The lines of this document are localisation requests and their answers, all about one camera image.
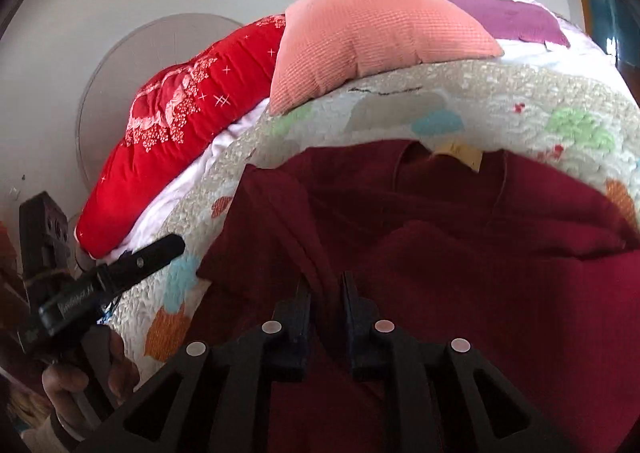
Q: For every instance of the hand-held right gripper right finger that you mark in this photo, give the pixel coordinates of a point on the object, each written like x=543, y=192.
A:
x=351, y=305

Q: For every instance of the round beige headboard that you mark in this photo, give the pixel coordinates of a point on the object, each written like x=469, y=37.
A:
x=115, y=68

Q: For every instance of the heart patterned quilted bedspread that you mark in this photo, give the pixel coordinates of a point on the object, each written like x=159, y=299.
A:
x=500, y=88

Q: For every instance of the red floral quilt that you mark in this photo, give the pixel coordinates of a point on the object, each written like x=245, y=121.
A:
x=165, y=158

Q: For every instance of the person's left hand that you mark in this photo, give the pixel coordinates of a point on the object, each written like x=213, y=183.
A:
x=65, y=388

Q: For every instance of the purple pillow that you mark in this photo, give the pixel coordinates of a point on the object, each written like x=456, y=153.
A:
x=505, y=18

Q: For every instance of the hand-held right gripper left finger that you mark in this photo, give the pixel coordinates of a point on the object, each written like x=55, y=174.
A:
x=300, y=305

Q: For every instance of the dark red sweater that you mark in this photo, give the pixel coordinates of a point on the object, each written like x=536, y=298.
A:
x=450, y=258

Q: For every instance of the pink waffle pillow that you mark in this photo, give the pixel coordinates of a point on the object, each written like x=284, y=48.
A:
x=375, y=33

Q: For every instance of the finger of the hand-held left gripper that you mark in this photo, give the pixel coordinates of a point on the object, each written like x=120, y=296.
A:
x=150, y=255

